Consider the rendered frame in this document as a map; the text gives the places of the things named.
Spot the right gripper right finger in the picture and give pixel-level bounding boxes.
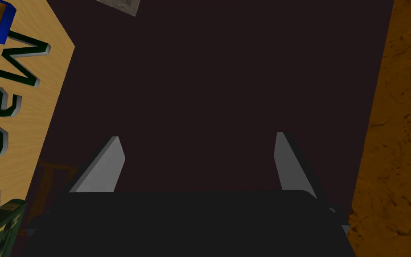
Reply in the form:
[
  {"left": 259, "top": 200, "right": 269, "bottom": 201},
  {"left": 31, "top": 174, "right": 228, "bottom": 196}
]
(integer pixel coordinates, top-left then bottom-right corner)
[{"left": 273, "top": 132, "right": 336, "bottom": 211}]

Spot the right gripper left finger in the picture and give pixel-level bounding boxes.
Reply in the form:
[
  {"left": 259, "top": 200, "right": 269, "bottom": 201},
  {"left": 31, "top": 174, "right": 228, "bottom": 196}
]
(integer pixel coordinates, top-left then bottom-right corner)
[{"left": 68, "top": 135, "right": 126, "bottom": 193}]

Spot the tan board with raised letters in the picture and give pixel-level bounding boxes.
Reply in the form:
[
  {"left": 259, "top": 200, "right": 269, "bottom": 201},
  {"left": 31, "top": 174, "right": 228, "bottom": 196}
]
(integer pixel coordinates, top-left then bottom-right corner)
[{"left": 0, "top": 0, "right": 76, "bottom": 229}]

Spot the green patterned box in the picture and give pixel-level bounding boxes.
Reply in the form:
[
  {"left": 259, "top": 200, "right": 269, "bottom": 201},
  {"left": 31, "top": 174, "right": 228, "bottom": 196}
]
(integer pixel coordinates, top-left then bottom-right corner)
[{"left": 0, "top": 199, "right": 27, "bottom": 257}]

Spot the dark brown flat surface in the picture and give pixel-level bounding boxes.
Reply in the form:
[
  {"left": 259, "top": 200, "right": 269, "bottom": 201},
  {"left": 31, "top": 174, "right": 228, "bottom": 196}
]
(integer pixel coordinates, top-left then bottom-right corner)
[{"left": 11, "top": 0, "right": 395, "bottom": 257}]

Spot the grey flat piece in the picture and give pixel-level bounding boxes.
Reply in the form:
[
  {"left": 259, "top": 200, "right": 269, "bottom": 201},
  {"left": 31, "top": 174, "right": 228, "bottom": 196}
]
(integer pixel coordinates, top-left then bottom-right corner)
[{"left": 95, "top": 0, "right": 141, "bottom": 17}]

